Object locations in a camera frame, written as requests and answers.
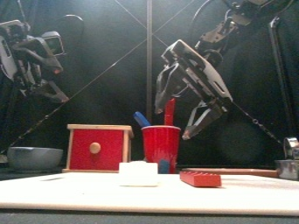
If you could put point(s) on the red brick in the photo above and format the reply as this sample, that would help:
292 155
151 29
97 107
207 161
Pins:
200 179

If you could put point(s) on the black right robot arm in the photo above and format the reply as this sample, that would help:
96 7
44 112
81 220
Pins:
248 8

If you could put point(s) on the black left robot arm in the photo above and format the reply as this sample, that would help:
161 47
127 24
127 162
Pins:
5 11

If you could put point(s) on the red plastic cup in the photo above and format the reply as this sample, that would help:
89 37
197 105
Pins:
159 145

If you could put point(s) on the small blue toy piece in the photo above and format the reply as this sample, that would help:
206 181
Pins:
163 166

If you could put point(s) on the flat wooden board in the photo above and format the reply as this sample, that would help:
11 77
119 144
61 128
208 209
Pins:
234 172

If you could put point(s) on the wooden box with red front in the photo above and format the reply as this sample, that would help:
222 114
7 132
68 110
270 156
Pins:
81 151

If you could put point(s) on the grey bowl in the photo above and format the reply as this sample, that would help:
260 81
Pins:
35 159

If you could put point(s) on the shiny metal cup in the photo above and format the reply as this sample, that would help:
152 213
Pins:
292 148

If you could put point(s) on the small metal pot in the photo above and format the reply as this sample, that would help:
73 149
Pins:
288 169

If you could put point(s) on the white plastic cutting board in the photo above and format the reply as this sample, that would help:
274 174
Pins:
77 192

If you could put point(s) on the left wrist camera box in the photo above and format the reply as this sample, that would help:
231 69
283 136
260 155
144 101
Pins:
53 43

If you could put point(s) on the vertical metal frame pole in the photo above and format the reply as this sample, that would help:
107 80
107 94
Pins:
148 29

